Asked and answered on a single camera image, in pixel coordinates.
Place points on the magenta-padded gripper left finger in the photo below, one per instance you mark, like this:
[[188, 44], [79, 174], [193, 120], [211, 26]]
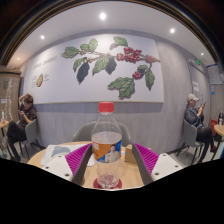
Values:
[[77, 159]]

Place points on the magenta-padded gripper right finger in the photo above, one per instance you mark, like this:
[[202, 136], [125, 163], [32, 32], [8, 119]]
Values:
[[148, 158]]

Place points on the clear red-capped drink bottle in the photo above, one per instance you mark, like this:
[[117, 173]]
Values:
[[106, 143]]

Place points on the small cardboard box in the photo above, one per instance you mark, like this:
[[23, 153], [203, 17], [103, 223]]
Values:
[[129, 156]]

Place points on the flat round red coaster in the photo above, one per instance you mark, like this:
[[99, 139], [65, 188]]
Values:
[[98, 184]]

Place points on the person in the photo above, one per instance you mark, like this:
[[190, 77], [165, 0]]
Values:
[[26, 116], [193, 116]]

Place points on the red bin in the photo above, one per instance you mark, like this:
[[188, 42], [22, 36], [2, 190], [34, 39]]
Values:
[[213, 125]]

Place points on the round wooden side table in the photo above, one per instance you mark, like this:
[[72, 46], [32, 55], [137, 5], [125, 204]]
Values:
[[3, 125], [220, 129]]

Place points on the large leaf and berry mural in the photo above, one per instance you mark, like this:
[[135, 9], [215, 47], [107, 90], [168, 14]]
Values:
[[60, 80]]

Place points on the dark flask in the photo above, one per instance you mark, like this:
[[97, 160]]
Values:
[[220, 117]]

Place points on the small clear bottle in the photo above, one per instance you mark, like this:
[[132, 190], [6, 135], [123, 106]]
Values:
[[3, 116]]

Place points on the green exit sign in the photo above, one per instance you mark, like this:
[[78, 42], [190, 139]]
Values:
[[197, 61]]

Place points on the round ceiling lights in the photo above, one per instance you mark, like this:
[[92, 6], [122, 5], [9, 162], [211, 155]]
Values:
[[102, 15]]

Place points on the white wall paper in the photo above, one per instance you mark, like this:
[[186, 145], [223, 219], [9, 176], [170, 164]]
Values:
[[195, 86]]

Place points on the white wall notice board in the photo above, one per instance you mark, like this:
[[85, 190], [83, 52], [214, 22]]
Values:
[[215, 74]]

